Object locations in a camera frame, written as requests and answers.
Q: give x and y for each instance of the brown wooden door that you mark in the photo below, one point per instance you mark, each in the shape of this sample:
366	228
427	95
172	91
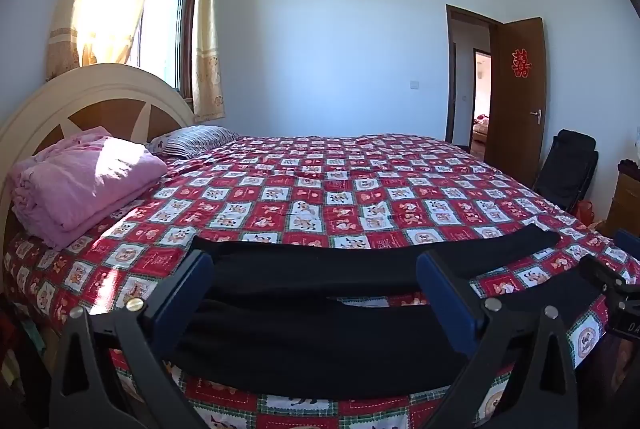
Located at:
515	124

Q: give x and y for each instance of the red checkered printed bed sheet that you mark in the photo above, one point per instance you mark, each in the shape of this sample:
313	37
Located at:
320	189

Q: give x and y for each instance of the folded pink blanket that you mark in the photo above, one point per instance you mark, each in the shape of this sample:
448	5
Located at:
85	179

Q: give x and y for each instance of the black pants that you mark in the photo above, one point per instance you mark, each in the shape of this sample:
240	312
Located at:
310	269

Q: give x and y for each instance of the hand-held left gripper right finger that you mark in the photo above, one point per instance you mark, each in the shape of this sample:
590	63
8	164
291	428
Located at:
442	286

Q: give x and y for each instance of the wooden cabinet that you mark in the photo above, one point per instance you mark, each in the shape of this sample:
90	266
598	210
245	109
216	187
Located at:
625	204

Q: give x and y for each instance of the red paper door decoration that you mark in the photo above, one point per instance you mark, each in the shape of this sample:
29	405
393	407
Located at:
520	63

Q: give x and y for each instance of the striped pillow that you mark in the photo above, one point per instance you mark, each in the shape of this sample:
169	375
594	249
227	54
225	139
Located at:
192	139

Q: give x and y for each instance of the cream and wood headboard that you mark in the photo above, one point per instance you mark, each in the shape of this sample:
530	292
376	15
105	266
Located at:
100	84

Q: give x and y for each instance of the red bag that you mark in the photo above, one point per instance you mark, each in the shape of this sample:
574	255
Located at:
585	210

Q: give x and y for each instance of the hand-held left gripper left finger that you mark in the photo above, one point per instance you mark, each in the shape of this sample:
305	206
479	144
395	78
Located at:
186	289

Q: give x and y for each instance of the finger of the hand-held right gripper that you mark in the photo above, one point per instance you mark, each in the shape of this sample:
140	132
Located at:
629	245
602	274

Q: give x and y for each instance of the window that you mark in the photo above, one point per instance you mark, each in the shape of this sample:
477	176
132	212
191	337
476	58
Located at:
167	19

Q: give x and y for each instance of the brown door frame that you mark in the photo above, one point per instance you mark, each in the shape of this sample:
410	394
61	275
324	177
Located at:
449	74

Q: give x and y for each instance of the black folding chair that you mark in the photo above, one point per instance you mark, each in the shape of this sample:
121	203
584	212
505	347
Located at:
570	164

